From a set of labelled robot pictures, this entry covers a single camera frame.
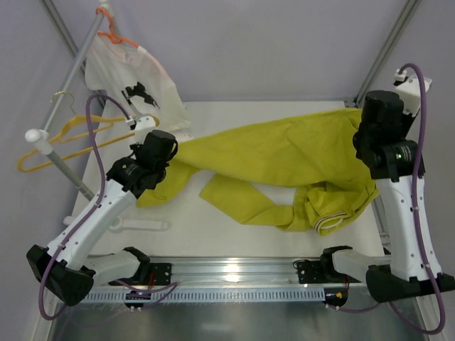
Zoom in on yellow-green trousers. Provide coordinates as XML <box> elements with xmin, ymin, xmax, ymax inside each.
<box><xmin>137</xmin><ymin>109</ymin><xmax>379</xmax><ymax>236</ymax></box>

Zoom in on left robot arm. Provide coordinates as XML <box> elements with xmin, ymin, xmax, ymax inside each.
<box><xmin>26</xmin><ymin>129</ymin><xmax>178</xmax><ymax>306</ymax></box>

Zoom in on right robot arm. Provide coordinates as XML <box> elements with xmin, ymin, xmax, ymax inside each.
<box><xmin>321</xmin><ymin>90</ymin><xmax>444</xmax><ymax>303</ymax></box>

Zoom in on yellow velvet hanger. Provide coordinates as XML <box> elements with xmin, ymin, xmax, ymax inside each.
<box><xmin>16</xmin><ymin>91</ymin><xmax>161</xmax><ymax>173</ymax></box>

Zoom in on orange plastic hanger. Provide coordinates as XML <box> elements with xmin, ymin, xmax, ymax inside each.
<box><xmin>95</xmin><ymin>6</ymin><xmax>139</xmax><ymax>49</ymax></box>

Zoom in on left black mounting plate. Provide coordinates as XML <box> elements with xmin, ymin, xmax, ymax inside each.
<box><xmin>149</xmin><ymin>263</ymin><xmax>172</xmax><ymax>286</ymax></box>

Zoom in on black mounting plate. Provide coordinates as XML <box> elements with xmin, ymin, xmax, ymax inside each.
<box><xmin>149</xmin><ymin>263</ymin><xmax>172</xmax><ymax>286</ymax></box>
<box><xmin>293</xmin><ymin>259</ymin><xmax>325</xmax><ymax>284</ymax></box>

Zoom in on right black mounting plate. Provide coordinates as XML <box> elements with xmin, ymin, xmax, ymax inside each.
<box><xmin>293</xmin><ymin>259</ymin><xmax>325</xmax><ymax>284</ymax></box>

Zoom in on white printed t-shirt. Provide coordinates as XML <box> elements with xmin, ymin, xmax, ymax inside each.
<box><xmin>85</xmin><ymin>35</ymin><xmax>193</xmax><ymax>142</ymax></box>

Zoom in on grey clothes rack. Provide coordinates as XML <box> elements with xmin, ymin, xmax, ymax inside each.
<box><xmin>24</xmin><ymin>0</ymin><xmax>170</xmax><ymax>232</ymax></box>

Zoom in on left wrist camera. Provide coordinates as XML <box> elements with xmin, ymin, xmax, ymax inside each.
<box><xmin>125</xmin><ymin>114</ymin><xmax>156</xmax><ymax>145</ymax></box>

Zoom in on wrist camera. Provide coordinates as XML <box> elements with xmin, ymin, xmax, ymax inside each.
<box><xmin>125</xmin><ymin>114</ymin><xmax>156</xmax><ymax>145</ymax></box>
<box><xmin>393</xmin><ymin>69</ymin><xmax>421</xmax><ymax>118</ymax></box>

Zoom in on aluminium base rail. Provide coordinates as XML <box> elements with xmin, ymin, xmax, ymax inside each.
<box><xmin>85</xmin><ymin>257</ymin><xmax>392</xmax><ymax>285</ymax></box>

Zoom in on slotted cable duct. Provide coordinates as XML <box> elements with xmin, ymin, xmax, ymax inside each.
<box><xmin>83</xmin><ymin>287</ymin><xmax>326</xmax><ymax>304</ymax></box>

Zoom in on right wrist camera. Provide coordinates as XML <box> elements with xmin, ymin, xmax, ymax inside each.
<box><xmin>393</xmin><ymin>69</ymin><xmax>421</xmax><ymax>118</ymax></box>

